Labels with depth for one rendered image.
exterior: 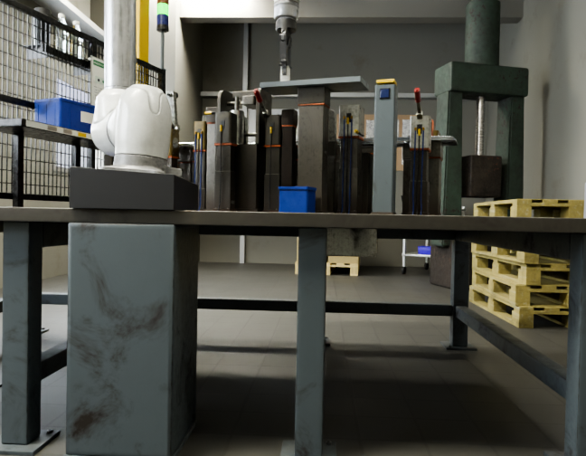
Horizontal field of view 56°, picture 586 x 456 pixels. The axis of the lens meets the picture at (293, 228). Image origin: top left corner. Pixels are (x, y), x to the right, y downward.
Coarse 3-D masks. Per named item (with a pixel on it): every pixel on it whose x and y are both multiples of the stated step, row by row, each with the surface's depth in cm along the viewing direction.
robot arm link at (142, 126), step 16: (128, 96) 161; (144, 96) 160; (160, 96) 164; (128, 112) 159; (144, 112) 159; (160, 112) 162; (112, 128) 165; (128, 128) 159; (144, 128) 159; (160, 128) 162; (128, 144) 159; (144, 144) 159; (160, 144) 162
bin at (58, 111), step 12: (36, 108) 233; (48, 108) 230; (60, 108) 228; (72, 108) 233; (84, 108) 238; (36, 120) 234; (48, 120) 230; (60, 120) 228; (72, 120) 233; (84, 120) 239
